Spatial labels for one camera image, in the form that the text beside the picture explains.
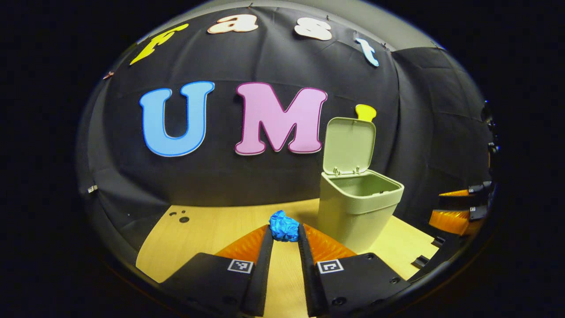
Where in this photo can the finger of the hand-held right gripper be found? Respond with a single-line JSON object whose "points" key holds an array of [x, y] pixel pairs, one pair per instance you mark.
{"points": [[479, 189], [450, 221]]}

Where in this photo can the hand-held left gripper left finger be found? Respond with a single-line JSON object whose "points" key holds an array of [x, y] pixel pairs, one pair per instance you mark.
{"points": [[260, 274]]}

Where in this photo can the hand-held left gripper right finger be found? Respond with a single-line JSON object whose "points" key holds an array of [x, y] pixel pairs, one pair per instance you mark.
{"points": [[309, 282]]}

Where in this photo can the blue paper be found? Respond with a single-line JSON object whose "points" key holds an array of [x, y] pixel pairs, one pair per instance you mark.
{"points": [[284, 227]]}

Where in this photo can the pale green desktop garbage bin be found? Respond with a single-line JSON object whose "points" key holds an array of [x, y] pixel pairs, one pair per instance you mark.
{"points": [[353, 212]]}

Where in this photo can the wooden desktop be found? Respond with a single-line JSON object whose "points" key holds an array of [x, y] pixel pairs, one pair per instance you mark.
{"points": [[203, 238]]}

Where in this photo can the black backdrop cloth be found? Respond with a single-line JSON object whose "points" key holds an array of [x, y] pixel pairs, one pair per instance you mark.
{"points": [[265, 176]]}

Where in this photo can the small black bracket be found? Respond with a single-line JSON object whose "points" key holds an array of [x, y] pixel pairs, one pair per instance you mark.
{"points": [[420, 261], [438, 241]]}

